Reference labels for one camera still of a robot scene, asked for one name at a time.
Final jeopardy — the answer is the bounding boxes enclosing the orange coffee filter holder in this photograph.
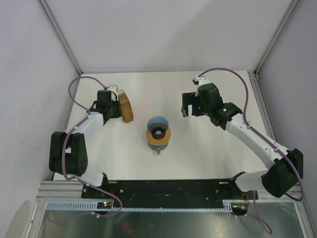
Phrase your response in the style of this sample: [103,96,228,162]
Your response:
[117,90,134,124]

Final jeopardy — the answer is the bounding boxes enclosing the blue ribbed dripper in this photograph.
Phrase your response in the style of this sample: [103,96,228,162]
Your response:
[147,116,169,134]

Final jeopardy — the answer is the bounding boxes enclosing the wooden ring dripper stand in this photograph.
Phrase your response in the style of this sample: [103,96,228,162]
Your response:
[146,128,171,146]

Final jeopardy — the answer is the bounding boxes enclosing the glass coffee server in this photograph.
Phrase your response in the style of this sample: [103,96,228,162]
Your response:
[148,142,169,155]

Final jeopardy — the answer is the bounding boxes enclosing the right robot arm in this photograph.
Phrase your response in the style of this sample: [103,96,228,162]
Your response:
[181,83,304,199]

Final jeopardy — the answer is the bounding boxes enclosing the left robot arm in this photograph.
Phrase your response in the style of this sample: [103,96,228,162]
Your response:
[49,85,122,198]

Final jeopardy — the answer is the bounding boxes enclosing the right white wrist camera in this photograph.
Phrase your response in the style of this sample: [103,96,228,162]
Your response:
[192,75,210,87]

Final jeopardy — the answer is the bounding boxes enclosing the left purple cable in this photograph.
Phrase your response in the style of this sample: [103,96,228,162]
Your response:
[47,76,123,220]

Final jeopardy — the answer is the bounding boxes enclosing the purple cable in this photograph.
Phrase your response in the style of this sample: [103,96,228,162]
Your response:
[197,66,307,236]
[47,76,123,220]

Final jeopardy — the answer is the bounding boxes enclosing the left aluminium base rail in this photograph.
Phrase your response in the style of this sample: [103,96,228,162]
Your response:
[37,181,83,199]

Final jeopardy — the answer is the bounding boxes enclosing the grey slotted cable duct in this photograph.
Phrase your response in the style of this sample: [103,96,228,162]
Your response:
[45,201,247,212]

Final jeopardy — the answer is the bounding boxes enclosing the left aluminium frame post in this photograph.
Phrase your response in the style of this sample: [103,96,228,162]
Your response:
[37,0,83,76]

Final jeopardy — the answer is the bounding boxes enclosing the aluminium frame post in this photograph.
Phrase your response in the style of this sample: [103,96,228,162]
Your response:
[254,0,302,75]
[37,0,83,76]

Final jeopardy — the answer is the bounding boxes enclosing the right aluminium frame post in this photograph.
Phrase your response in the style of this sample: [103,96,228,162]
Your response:
[254,0,302,75]

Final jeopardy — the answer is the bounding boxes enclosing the right aluminium side rail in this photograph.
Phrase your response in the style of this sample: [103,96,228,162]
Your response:
[247,70,317,238]

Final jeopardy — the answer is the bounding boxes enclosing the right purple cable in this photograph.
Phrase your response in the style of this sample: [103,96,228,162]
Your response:
[197,66,307,236]

